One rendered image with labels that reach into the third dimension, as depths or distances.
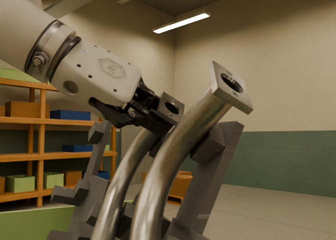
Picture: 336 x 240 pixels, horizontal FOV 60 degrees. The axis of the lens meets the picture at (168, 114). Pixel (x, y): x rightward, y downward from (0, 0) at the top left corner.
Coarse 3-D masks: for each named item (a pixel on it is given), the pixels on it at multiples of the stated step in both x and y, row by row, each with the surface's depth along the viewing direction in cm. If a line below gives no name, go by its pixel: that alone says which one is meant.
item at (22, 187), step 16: (0, 80) 432; (16, 80) 454; (32, 80) 475; (48, 80) 495; (32, 96) 513; (0, 112) 439; (16, 112) 459; (32, 112) 476; (48, 112) 494; (64, 112) 515; (80, 112) 539; (32, 128) 510; (112, 128) 586; (32, 144) 508; (112, 144) 583; (0, 160) 427; (16, 160) 443; (112, 160) 580; (0, 176) 450; (16, 176) 488; (32, 176) 475; (48, 176) 487; (64, 176) 519; (80, 176) 533; (112, 176) 578; (0, 192) 435; (16, 192) 450; (32, 192) 463; (48, 192) 477
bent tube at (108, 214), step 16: (160, 96) 44; (160, 112) 40; (176, 112) 44; (144, 128) 44; (144, 144) 45; (128, 160) 46; (128, 176) 45; (112, 192) 43; (112, 208) 40; (96, 224) 38; (112, 224) 38
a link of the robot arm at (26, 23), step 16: (0, 0) 34; (16, 0) 36; (0, 16) 34; (16, 16) 35; (32, 16) 36; (48, 16) 37; (0, 32) 34; (16, 32) 35; (32, 32) 35; (0, 48) 35; (16, 48) 35; (32, 48) 35; (16, 64) 37
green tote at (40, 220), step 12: (0, 216) 62; (12, 216) 63; (24, 216) 63; (36, 216) 64; (48, 216) 65; (60, 216) 66; (0, 228) 61; (12, 228) 62; (24, 228) 63; (36, 228) 64; (48, 228) 65; (60, 228) 66
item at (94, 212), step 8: (96, 208) 42; (128, 208) 42; (88, 216) 42; (96, 216) 42; (120, 216) 42; (128, 216) 41; (88, 224) 42; (120, 224) 42; (128, 224) 42; (120, 232) 42
